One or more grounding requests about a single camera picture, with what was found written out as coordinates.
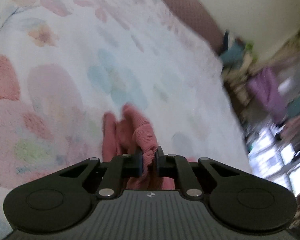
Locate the purple quilted jacket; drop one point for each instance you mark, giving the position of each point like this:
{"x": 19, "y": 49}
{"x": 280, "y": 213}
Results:
{"x": 264, "y": 88}

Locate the pink dotted pillow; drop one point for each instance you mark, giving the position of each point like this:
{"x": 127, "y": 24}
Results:
{"x": 195, "y": 16}

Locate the floral fleece bed blanket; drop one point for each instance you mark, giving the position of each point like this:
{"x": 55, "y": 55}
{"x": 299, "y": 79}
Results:
{"x": 64, "y": 63}

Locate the pink turtleneck sweater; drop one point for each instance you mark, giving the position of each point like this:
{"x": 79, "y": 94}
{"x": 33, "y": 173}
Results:
{"x": 125, "y": 136}

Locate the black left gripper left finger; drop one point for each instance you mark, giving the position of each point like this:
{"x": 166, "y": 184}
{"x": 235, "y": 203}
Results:
{"x": 63, "y": 199}

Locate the teal plush toy pile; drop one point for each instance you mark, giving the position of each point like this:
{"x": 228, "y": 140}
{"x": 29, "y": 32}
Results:
{"x": 234, "y": 50}

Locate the window with grille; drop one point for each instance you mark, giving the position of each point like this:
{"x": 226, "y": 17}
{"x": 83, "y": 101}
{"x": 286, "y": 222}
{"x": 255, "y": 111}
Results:
{"x": 273, "y": 152}

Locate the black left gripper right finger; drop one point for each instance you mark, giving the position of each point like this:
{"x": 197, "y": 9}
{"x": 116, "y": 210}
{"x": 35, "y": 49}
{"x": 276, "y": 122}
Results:
{"x": 238, "y": 200}

